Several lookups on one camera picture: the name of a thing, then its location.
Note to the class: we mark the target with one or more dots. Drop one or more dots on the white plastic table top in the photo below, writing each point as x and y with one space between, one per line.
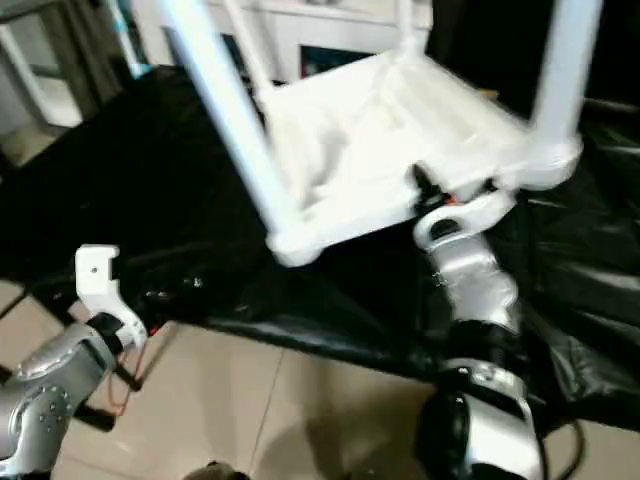
400 125

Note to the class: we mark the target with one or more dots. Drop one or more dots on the white plastic table leg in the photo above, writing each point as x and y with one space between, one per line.
407 25
250 45
230 125
562 75

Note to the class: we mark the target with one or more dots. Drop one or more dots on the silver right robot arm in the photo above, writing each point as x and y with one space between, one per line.
475 280

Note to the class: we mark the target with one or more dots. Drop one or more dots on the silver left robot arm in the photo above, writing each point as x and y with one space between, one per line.
55 380

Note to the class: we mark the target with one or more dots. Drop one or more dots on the small yellow label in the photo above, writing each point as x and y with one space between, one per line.
489 93

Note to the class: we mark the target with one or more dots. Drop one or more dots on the black plastic mat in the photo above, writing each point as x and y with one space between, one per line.
175 175

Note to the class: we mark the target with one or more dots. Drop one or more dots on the white sideboard cabinet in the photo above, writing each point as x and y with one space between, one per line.
325 30

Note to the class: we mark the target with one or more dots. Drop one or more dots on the grey brown curtain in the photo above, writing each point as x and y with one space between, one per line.
85 60

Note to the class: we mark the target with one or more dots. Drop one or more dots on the white round pipe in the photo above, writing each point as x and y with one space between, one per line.
20 75

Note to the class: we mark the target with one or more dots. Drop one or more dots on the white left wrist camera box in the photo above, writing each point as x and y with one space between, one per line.
97 275

